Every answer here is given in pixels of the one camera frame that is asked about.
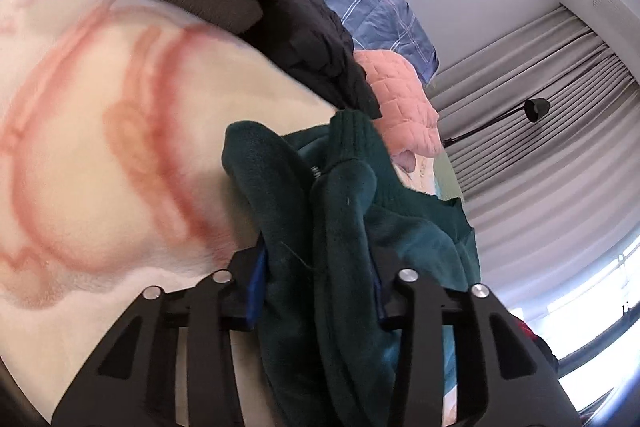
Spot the black gooseneck lamp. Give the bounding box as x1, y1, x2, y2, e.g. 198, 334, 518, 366
442, 98, 551, 146

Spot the black jacket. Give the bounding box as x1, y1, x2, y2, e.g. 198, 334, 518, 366
240, 0, 384, 121

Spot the pale green sheet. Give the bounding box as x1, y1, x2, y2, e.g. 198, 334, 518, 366
434, 153, 465, 204

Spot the dark green sweater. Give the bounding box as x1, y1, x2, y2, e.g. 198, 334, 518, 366
221, 109, 482, 427

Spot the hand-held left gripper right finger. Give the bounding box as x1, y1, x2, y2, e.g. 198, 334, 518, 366
372, 252, 585, 427

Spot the window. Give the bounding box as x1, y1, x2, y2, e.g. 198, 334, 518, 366
505, 227, 640, 413

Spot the pink quilted jacket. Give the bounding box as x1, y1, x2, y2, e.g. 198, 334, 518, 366
354, 49, 444, 172

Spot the cream blanket with pink print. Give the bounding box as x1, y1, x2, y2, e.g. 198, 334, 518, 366
0, 0, 343, 415

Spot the red cloth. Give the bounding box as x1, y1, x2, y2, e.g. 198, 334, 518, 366
515, 319, 560, 370

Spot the grey pleated curtain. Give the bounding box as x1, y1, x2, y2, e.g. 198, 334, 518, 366
429, 4, 640, 313

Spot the white wall vent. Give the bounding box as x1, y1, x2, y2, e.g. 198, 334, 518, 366
589, 0, 632, 30

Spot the blue plaid duvet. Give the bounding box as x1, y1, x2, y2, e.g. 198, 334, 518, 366
319, 0, 441, 84

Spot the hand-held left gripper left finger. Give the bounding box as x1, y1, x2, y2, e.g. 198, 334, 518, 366
50, 246, 268, 427

